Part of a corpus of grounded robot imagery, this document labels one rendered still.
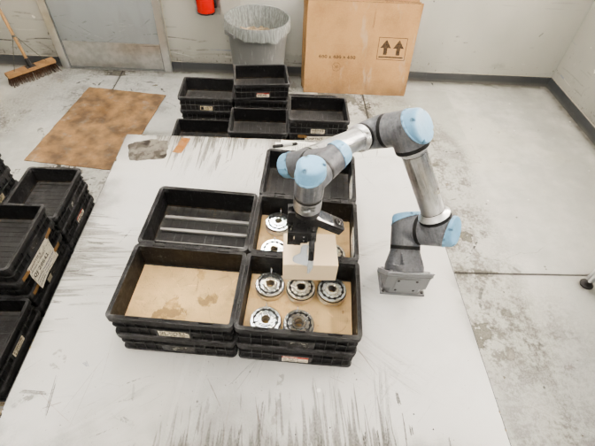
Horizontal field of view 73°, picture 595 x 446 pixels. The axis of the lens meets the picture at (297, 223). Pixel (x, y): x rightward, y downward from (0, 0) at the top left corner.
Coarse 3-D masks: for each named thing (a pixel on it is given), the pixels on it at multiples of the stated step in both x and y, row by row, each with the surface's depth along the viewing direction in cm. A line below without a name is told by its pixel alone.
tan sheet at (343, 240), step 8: (264, 216) 168; (264, 224) 165; (344, 224) 168; (264, 232) 162; (320, 232) 164; (328, 232) 164; (344, 232) 165; (264, 240) 160; (280, 240) 160; (336, 240) 162; (344, 240) 162; (344, 248) 159
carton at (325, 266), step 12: (324, 240) 123; (288, 252) 119; (324, 252) 120; (336, 252) 120; (288, 264) 116; (324, 264) 117; (336, 264) 117; (288, 276) 120; (300, 276) 120; (312, 276) 120; (324, 276) 120
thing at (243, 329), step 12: (252, 252) 143; (348, 264) 142; (240, 300) 130; (360, 300) 132; (240, 312) 127; (360, 312) 129; (360, 324) 126; (288, 336) 124; (300, 336) 124; (312, 336) 123; (324, 336) 123; (336, 336) 123; (348, 336) 123; (360, 336) 123
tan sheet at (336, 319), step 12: (252, 276) 148; (252, 288) 144; (300, 288) 145; (348, 288) 146; (252, 300) 141; (264, 300) 141; (276, 300) 142; (288, 300) 142; (312, 300) 142; (348, 300) 143; (252, 312) 138; (288, 312) 139; (312, 312) 139; (324, 312) 139; (336, 312) 140; (348, 312) 140; (300, 324) 136; (324, 324) 136; (336, 324) 137; (348, 324) 137
